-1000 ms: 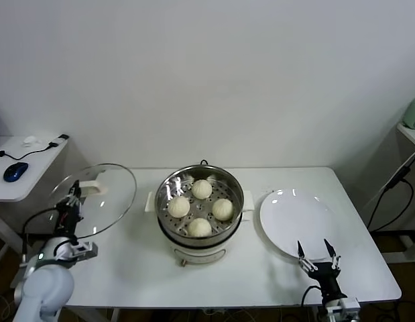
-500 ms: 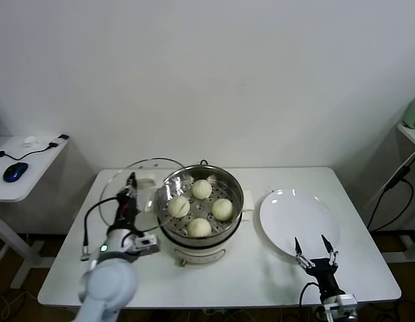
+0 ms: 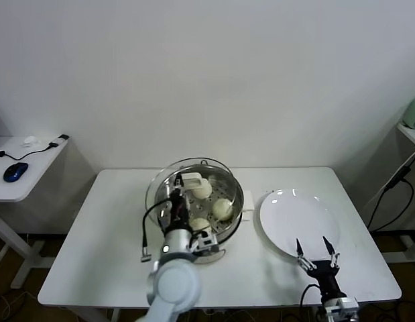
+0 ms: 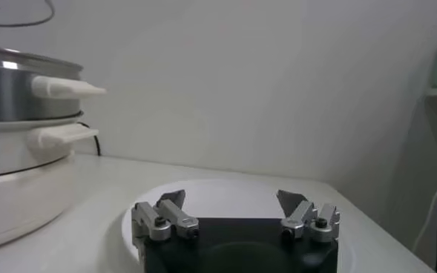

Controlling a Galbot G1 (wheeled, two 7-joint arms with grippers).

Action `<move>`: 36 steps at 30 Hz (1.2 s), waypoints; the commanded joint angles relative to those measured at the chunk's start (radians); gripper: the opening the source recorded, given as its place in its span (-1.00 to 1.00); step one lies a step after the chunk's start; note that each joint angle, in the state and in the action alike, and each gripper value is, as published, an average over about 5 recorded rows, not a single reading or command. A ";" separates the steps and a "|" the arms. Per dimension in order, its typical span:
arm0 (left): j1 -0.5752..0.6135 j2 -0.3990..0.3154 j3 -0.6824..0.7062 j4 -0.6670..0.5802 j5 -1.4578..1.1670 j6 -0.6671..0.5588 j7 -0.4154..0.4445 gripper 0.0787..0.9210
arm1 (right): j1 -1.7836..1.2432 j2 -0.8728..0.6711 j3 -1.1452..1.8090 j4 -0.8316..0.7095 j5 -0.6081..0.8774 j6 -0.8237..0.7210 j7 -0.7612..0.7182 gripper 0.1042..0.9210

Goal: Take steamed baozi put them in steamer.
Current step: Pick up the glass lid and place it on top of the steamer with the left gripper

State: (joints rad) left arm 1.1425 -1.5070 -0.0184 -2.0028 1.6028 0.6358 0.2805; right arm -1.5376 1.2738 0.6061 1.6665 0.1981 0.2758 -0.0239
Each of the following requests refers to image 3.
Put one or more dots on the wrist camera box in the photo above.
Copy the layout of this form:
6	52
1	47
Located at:
205	242
341	307

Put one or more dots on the blue computer mouse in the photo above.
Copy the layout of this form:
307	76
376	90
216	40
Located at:
15	171

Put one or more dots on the small white object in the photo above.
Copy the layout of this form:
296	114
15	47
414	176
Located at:
29	141

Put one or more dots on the white round plate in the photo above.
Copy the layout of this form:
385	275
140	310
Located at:
294	214

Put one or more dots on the white steamed baozi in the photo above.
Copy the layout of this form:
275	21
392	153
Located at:
206	191
198	223
222	210

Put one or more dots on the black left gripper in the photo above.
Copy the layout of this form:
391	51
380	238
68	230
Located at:
178	211

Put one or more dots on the pale green appliance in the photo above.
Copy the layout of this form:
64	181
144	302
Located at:
414	112

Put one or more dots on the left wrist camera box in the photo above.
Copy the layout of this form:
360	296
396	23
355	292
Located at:
205	242

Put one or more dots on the stainless steel steamer basket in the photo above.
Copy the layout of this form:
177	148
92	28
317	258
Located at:
240	199

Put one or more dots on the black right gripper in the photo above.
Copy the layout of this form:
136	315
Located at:
324	275

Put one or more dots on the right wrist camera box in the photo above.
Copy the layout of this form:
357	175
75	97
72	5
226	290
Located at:
341	307

